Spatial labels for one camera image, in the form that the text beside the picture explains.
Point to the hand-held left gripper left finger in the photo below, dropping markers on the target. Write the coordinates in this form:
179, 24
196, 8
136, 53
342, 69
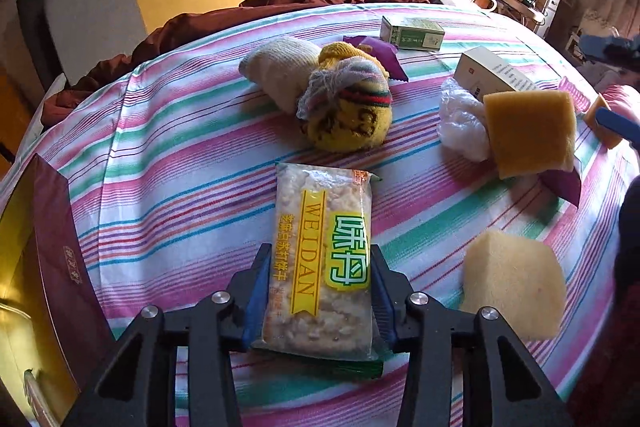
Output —
255, 297

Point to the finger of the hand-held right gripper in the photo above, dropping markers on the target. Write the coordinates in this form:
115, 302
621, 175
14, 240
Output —
620, 118
610, 49

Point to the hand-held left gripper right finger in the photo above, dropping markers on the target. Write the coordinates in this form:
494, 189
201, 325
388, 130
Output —
382, 302

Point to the small orange sponge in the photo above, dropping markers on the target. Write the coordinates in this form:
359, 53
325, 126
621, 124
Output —
607, 135

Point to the clear cracker packet yellow label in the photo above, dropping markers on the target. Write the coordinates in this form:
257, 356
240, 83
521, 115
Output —
320, 247

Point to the clear plastic bag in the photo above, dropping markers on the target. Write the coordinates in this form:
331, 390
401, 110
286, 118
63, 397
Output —
462, 127

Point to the purple snack packet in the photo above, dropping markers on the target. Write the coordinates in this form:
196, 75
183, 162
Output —
385, 57
562, 184

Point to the large orange sponge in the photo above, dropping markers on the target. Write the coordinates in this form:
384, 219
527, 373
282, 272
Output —
530, 132

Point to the white carton box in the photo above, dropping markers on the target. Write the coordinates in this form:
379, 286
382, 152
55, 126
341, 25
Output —
495, 72

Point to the pale yellow sponge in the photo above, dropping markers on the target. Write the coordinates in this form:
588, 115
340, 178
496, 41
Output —
510, 282

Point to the striped bed sheet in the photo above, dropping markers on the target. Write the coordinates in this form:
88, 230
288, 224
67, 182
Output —
200, 132

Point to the yellow knit sock bundle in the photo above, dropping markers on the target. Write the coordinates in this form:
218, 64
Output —
345, 127

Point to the green medicine box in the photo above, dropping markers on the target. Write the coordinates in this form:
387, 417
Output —
415, 38

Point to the maroon gift box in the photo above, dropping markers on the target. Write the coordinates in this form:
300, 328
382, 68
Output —
55, 247

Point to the cream rolled sock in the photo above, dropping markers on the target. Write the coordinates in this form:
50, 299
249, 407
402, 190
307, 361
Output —
272, 67

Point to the brown blanket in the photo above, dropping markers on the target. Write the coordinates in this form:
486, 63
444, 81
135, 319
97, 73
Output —
200, 27

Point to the black headboard side panel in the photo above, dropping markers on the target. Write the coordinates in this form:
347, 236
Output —
37, 27

